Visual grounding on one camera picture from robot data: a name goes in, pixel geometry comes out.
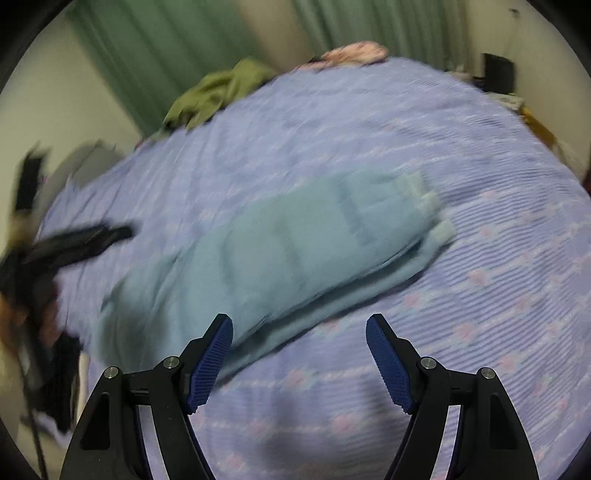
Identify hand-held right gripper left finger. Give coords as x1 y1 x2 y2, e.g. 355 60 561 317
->
59 313 234 480

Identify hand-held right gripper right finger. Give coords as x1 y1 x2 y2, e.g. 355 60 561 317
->
366 313 540 480

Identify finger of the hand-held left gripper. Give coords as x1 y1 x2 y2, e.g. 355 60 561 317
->
34 223 136 271

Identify light blue pants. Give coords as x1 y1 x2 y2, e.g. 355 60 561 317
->
95 170 455 377

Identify black cloth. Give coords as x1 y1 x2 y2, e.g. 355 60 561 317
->
18 332 84 435

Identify olive green garment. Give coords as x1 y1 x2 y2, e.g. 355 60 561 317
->
148 57 278 140

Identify purple patterned bed blanket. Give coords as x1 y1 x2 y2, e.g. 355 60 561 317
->
36 56 591 480

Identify green curtain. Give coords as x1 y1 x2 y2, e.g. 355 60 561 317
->
69 0 465 139

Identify black box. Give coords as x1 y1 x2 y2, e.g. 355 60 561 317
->
481 52 515 94

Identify pink floral cloth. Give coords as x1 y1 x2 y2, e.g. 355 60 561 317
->
295 41 389 70

